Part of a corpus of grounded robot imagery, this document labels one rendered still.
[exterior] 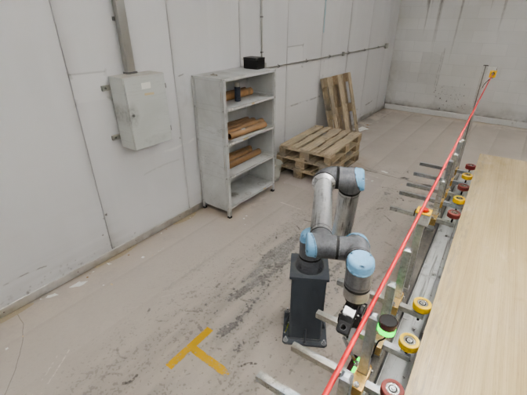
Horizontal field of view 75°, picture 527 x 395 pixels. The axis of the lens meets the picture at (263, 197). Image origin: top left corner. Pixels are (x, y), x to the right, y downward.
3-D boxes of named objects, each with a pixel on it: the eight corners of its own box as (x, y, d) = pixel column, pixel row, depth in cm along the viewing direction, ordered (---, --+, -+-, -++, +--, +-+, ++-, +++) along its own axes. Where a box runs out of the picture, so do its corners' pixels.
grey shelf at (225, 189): (202, 207, 422) (190, 74, 350) (248, 182, 486) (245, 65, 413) (230, 219, 399) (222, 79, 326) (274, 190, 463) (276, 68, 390)
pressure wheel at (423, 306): (416, 327, 161) (420, 309, 156) (405, 315, 168) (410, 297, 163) (430, 324, 163) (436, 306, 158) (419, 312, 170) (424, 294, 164)
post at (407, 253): (386, 323, 180) (403, 248, 157) (388, 319, 183) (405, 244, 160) (393, 326, 178) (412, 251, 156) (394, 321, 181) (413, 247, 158)
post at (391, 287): (369, 361, 163) (387, 283, 140) (372, 356, 165) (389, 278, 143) (377, 364, 161) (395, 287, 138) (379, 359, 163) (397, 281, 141)
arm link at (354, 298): (365, 299, 114) (338, 288, 119) (363, 309, 116) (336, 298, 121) (374, 284, 121) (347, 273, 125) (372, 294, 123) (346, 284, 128)
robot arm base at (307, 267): (294, 273, 224) (295, 262, 220) (296, 255, 241) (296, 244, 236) (324, 276, 222) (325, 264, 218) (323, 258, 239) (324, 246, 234)
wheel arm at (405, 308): (336, 285, 184) (336, 280, 182) (338, 282, 187) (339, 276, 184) (422, 321, 163) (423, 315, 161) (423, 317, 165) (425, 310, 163)
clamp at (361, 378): (347, 393, 131) (348, 384, 129) (359, 366, 141) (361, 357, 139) (361, 400, 128) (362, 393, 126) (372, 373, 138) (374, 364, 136)
